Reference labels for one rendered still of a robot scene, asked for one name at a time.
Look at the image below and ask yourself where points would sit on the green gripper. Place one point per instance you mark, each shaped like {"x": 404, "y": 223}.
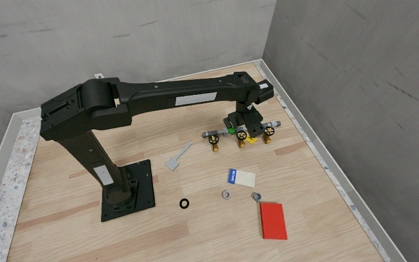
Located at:
{"x": 231, "y": 117}

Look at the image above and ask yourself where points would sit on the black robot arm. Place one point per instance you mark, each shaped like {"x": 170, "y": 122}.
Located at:
{"x": 66, "y": 117}

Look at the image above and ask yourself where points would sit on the yellow number tag with gold chain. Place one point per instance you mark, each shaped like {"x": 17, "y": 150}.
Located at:
{"x": 251, "y": 140}

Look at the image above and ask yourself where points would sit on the red rectangular block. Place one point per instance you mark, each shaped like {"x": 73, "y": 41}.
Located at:
{"x": 272, "y": 221}

